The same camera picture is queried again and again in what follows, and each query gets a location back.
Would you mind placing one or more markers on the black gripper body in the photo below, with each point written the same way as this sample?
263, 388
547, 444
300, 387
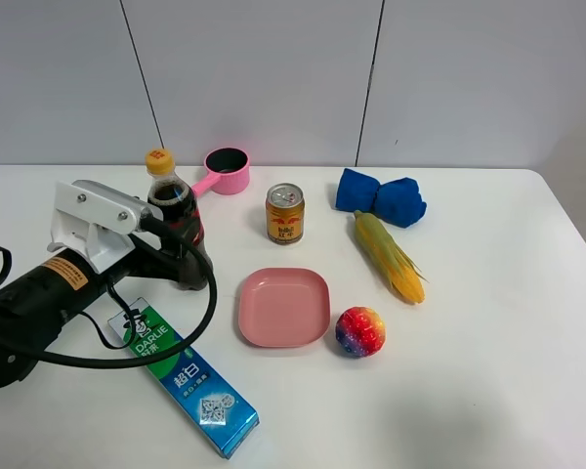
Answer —
144, 261

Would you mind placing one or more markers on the cola bottle yellow cap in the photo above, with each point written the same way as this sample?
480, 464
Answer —
175, 198

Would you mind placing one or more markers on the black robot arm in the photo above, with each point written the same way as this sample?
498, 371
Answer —
35, 307

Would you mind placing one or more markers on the pink square plate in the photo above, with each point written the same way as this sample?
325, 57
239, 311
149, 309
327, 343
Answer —
283, 307

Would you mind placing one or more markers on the gold energy drink can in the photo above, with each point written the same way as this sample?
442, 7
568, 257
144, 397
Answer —
285, 211

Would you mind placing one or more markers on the Darlie toothpaste box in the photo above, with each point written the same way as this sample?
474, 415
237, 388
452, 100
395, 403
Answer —
221, 414

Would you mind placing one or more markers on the rainbow glitter ball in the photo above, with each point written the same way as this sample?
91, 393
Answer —
360, 332

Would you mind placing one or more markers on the corn cob with husk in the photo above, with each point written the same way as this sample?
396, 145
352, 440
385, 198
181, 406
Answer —
393, 264

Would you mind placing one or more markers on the blue folded towel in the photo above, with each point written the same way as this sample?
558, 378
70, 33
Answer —
398, 202

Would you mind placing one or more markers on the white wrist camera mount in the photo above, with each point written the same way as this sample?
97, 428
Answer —
95, 221

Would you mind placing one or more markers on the pink saucepan with handle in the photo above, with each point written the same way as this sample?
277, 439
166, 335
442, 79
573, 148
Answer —
227, 172

